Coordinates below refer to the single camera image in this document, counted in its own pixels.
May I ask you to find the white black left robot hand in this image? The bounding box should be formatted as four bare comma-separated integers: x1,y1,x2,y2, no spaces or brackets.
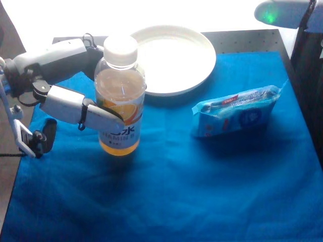
11,37,125,132

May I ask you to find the orange vitamin drink bottle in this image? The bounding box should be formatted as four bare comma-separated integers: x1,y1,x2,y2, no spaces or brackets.
93,34,147,157

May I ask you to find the blue tissue packet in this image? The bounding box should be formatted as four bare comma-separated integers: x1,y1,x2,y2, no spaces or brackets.
189,78,290,139

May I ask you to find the white round plate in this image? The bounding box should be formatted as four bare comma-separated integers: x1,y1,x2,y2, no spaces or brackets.
128,24,217,98

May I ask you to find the blue table cloth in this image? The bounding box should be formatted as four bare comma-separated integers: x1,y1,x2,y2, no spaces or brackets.
0,51,323,242

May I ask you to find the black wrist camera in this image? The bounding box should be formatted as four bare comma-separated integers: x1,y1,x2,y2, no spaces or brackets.
29,118,58,159

